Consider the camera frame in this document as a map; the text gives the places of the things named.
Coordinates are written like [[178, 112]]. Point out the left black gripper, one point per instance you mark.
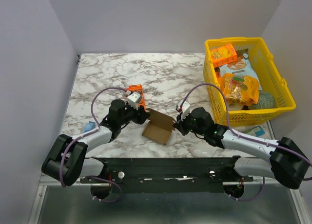
[[139, 119]]

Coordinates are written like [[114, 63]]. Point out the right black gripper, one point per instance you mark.
[[182, 126]]

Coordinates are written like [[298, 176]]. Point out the brown cardboard box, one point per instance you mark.
[[159, 128]]

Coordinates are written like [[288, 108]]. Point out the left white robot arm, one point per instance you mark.
[[66, 160]]

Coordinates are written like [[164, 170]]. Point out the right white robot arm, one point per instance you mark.
[[278, 159]]

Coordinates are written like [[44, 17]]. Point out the orange product box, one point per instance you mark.
[[137, 88]]

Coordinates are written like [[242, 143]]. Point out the orange snack box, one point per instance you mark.
[[223, 55]]

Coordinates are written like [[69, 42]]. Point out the blue flat packet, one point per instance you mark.
[[89, 126]]

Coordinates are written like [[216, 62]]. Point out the orange candy bag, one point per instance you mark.
[[241, 90]]

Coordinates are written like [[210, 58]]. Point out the small blue white packet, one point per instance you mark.
[[255, 131]]

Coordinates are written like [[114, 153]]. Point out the light blue snack bag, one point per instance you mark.
[[239, 68]]

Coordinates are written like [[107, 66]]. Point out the green mesh sponge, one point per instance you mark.
[[265, 101]]

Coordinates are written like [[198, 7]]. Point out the yellow plastic basket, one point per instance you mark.
[[270, 81]]

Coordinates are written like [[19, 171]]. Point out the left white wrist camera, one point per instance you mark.
[[134, 99]]

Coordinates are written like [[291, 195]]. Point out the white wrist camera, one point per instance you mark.
[[134, 99], [183, 108]]

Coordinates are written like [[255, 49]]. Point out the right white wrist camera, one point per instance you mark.
[[183, 108]]

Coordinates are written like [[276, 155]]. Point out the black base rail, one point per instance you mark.
[[175, 175]]

